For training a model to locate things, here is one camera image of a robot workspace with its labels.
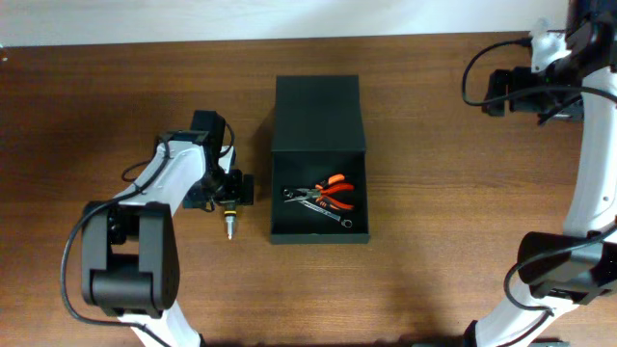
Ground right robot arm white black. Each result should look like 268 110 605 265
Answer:
462 1 616 346

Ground yellow black stubby screwdriver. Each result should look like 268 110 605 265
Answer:
224 203 237 240

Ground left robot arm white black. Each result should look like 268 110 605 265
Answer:
72 128 253 346

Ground black gift box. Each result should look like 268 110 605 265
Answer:
270 75 370 244

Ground silver ring wrench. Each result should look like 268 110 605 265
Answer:
282 188 353 228

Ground orange black long-nose pliers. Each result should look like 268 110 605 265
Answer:
282 173 355 201

